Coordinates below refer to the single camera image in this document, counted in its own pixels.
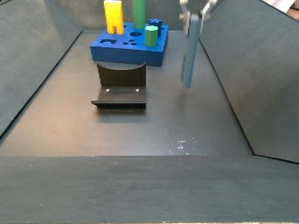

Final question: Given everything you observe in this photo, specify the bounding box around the black curved fixture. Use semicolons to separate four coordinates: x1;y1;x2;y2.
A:
91;64;147;108

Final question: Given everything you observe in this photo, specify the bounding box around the yellow slotted block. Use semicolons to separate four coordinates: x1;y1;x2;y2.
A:
104;0;124;35

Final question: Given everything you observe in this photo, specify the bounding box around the green hexagonal peg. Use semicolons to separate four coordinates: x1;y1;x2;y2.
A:
132;0;145;29

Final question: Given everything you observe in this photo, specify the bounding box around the green cylinder peg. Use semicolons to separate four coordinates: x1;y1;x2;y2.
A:
144;25;157;47

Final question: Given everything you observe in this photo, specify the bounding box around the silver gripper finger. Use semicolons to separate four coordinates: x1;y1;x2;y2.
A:
180;0;191;35
200;0;218;25

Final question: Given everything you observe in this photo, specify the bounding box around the dark blue star peg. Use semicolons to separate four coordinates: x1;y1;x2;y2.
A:
148;18;163;36

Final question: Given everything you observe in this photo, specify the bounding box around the blue foam peg base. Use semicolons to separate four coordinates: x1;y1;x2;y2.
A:
89;23;169;67

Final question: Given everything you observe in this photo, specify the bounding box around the light blue square-circle object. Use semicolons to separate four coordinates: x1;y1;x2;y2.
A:
181;13;202;88

